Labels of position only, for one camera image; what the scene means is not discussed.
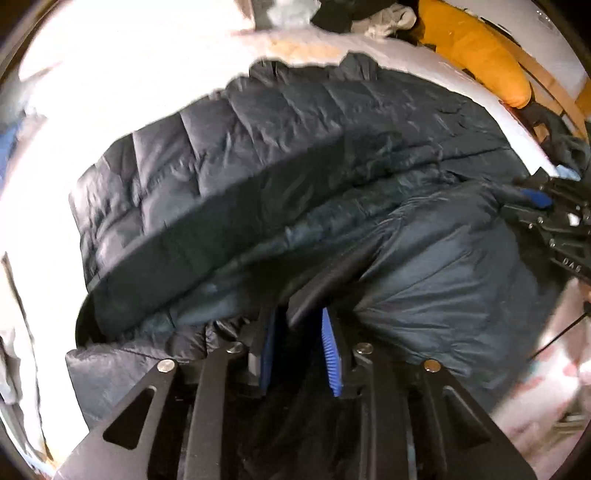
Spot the grey printed sweatshirt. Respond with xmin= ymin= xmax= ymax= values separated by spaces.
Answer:
xmin=0 ymin=318 xmax=29 ymax=409

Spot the white duvet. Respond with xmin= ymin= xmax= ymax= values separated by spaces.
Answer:
xmin=271 ymin=0 xmax=325 ymax=27

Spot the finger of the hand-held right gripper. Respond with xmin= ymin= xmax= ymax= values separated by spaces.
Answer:
xmin=513 ymin=174 xmax=578 ymax=212
xmin=501 ymin=205 xmax=555 ymax=237

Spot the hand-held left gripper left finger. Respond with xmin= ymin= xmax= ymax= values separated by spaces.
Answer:
xmin=55 ymin=305 xmax=280 ymax=480

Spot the dark grey cloth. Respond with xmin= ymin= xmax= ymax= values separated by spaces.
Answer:
xmin=522 ymin=104 xmax=591 ymax=172

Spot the yellow cushion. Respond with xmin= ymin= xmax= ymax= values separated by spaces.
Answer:
xmin=417 ymin=0 xmax=535 ymax=110

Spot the black puffer jacket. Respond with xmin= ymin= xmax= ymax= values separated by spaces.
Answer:
xmin=65 ymin=52 xmax=561 ymax=480

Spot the black cable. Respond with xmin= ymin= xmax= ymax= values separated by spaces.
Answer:
xmin=530 ymin=311 xmax=591 ymax=361

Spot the blue blanket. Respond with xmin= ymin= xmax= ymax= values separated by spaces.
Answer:
xmin=0 ymin=122 xmax=20 ymax=188

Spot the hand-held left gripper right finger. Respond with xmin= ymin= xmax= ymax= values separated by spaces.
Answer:
xmin=321 ymin=307 xmax=539 ymax=480

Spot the beige bed sheet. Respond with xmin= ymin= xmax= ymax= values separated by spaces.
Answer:
xmin=0 ymin=0 xmax=568 ymax=467

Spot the cream crumpled cloth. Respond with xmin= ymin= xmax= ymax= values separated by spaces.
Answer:
xmin=353 ymin=7 xmax=419 ymax=40

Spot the pink floral blanket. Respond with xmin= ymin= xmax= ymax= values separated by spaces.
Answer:
xmin=496 ymin=277 xmax=591 ymax=464

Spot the black clothing pile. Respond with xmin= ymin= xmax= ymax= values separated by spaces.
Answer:
xmin=313 ymin=0 xmax=419 ymax=34

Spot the curved wooden frame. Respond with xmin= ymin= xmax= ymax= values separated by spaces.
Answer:
xmin=508 ymin=41 xmax=588 ymax=139

